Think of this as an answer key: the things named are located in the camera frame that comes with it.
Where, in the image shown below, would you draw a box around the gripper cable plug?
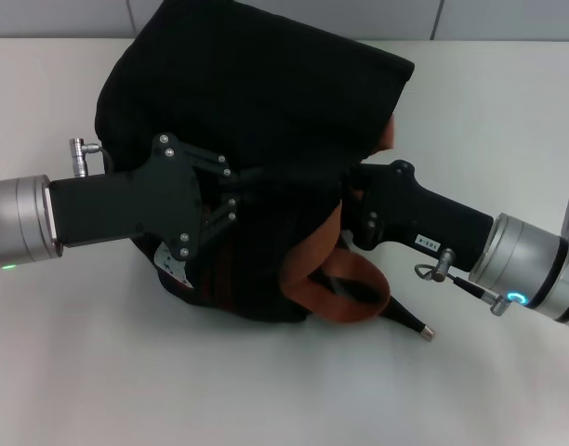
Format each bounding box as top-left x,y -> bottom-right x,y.
414,248 -> 514,317
69,138 -> 116,177

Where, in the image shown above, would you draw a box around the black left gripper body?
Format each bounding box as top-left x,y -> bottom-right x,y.
49,132 -> 202,260

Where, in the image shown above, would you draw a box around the black food bag orange straps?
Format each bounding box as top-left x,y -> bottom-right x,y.
92,0 -> 438,344

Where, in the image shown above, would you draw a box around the left gripper cable plug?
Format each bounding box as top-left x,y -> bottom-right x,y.
69,138 -> 116,177

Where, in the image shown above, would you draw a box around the right gripper cable plug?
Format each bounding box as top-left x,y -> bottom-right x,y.
414,248 -> 514,317

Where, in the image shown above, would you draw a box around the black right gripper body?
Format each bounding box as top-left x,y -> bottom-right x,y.
353,161 -> 495,273

